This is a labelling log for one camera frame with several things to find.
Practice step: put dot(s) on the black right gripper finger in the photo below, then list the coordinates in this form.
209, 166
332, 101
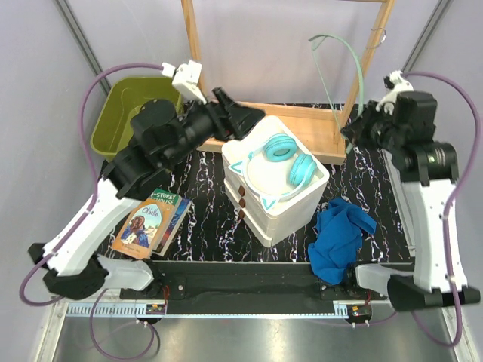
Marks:
349, 148
353, 131

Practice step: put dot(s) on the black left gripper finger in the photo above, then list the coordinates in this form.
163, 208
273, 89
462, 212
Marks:
242, 120
223, 100

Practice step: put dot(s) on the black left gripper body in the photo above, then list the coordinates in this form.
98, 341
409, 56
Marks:
204, 122

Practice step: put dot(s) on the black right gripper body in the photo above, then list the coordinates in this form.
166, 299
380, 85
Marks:
380, 133

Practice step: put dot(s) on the blue tank top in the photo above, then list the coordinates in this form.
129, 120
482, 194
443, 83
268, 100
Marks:
339, 241

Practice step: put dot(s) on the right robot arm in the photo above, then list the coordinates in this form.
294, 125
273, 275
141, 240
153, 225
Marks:
404, 126

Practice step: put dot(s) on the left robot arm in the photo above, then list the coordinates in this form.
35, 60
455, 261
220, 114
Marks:
162, 138

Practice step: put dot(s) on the wooden clothes rack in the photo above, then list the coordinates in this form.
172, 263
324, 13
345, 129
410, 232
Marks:
319, 129

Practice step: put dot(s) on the teal cat ear headphones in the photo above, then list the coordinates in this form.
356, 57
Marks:
276, 161

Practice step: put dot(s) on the white stacked storage box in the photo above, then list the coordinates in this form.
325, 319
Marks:
287, 216

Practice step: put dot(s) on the green storey house book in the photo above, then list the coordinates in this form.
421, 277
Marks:
168, 204

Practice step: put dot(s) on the olive green plastic bin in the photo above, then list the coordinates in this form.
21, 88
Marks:
113, 128

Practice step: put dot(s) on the blue cover book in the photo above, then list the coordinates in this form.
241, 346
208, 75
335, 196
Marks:
173, 226

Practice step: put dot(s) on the orange Othello book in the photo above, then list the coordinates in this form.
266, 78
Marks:
143, 229

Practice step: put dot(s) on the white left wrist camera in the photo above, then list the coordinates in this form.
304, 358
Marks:
185, 80

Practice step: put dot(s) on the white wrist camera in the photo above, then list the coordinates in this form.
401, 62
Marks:
395, 83
185, 80

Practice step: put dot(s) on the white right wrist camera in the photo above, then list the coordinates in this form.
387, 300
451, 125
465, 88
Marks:
395, 83

